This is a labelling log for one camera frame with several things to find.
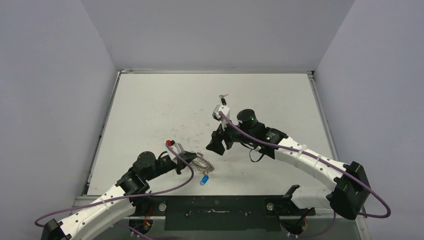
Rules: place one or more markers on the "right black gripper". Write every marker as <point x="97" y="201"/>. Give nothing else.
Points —
<point x="221" y="139"/>

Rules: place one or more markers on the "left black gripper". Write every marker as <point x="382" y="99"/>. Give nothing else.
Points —
<point x="182" y="163"/>

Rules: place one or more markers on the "key with blue tag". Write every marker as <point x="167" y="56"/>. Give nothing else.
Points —
<point x="204" y="180"/>

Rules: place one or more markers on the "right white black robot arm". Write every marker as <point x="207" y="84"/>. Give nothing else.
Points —
<point x="346" y="186"/>

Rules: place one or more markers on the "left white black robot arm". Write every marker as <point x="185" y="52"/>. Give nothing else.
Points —
<point x="89" y="221"/>

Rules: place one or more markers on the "far key with black tag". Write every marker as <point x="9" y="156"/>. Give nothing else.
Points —
<point x="222" y="99"/>

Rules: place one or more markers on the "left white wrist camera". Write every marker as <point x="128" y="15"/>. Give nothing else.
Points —
<point x="173" y="149"/>

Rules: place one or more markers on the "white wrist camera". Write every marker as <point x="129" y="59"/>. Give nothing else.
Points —
<point x="173" y="149"/>
<point x="221" y="113"/>

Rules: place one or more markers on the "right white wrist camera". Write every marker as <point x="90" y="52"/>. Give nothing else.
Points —
<point x="221" y="113"/>

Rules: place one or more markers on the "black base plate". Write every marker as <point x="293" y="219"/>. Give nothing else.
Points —
<point x="218" y="213"/>

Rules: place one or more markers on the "aluminium frame rail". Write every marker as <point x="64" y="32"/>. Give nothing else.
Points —
<point x="88" y="199"/>

